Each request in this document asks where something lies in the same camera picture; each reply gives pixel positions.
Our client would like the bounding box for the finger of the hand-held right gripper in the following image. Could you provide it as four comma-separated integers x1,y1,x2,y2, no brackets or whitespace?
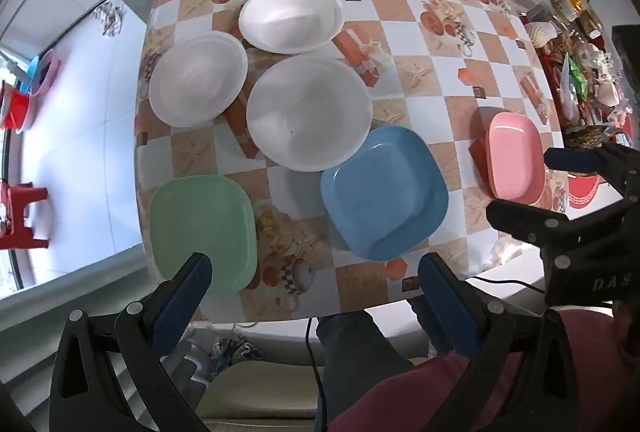
544,143,638,205
486,198,573,263

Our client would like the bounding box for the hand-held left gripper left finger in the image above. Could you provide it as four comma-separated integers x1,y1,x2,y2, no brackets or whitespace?
47,252,213,432

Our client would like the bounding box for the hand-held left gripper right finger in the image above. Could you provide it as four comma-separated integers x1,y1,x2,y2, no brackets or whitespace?
417,253,583,432

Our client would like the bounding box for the pink square plate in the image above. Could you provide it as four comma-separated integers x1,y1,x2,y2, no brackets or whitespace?
487,111,546,207

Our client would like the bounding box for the green square plate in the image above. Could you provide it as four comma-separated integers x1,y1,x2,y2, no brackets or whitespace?
148,174,258,297

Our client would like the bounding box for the blue square plate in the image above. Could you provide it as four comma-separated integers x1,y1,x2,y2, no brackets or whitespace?
320,125,449,262

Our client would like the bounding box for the large white bowl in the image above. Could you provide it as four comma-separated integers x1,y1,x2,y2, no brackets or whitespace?
246,56,372,173

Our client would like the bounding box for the red round mat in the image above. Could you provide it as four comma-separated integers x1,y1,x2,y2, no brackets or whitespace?
565,172,607,211

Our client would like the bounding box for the patterned cloth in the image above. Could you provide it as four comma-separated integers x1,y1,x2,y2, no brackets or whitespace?
207,336,263,380

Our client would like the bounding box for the green snack packet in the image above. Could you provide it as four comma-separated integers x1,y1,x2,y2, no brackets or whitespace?
567,57,592,99

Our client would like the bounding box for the person's maroon shirt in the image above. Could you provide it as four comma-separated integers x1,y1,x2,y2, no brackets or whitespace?
325,304,640,432

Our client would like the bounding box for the person's leg in dark trousers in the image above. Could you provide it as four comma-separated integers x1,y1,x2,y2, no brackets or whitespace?
314,311,417,432

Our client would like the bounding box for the beige seat cushion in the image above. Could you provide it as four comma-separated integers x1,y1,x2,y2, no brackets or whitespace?
197,359,321,432

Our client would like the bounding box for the white shell ornament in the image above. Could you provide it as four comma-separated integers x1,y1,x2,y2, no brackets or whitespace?
527,21,559,49

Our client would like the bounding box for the glass jar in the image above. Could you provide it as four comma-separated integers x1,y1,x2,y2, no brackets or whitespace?
550,0,587,21

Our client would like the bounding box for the checkered printed tablecloth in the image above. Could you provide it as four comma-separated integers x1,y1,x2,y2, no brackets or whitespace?
134,0,568,328

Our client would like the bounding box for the red plastic stool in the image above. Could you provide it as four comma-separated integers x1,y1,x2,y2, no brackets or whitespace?
0,182,49,250

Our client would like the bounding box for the red bucket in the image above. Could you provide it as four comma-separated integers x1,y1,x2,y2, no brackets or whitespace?
0,82,32,131

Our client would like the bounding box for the pink basin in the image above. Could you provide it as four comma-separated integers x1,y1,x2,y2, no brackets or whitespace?
27,49,62,98

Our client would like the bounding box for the rag on floor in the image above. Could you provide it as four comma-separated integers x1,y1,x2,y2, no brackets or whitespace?
92,2,126,39

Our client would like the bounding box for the black cable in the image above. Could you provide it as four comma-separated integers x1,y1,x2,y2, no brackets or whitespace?
305,317,328,432
472,276,547,294

